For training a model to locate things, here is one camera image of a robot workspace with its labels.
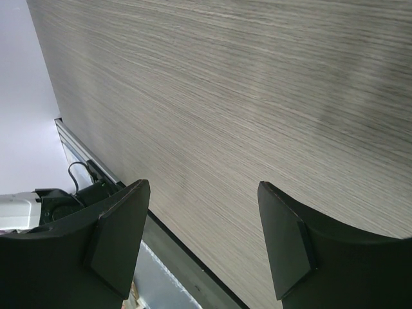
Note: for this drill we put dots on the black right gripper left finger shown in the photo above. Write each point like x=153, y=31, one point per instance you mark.
x=84, y=260

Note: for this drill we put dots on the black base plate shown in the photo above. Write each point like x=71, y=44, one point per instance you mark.
x=186, y=257

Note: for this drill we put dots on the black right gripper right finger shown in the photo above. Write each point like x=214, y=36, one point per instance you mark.
x=319, y=262

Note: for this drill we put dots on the white slotted cable duct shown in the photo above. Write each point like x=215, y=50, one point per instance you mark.
x=157, y=286

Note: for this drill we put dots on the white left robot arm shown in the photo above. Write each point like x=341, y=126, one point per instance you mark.
x=27, y=210

